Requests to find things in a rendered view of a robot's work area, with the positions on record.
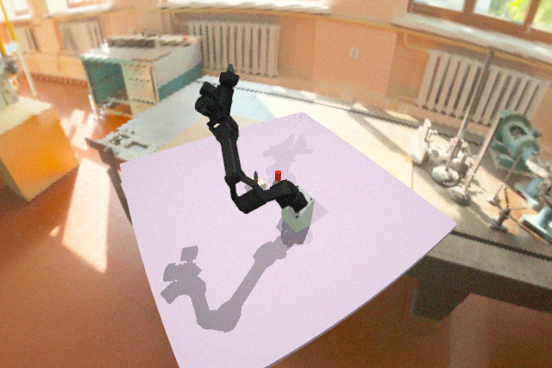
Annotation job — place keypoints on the beige block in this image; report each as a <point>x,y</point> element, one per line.
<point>260,182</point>

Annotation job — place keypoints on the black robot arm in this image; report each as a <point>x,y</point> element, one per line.
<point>284,192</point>

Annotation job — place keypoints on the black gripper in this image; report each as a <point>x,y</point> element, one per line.
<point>227,81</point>

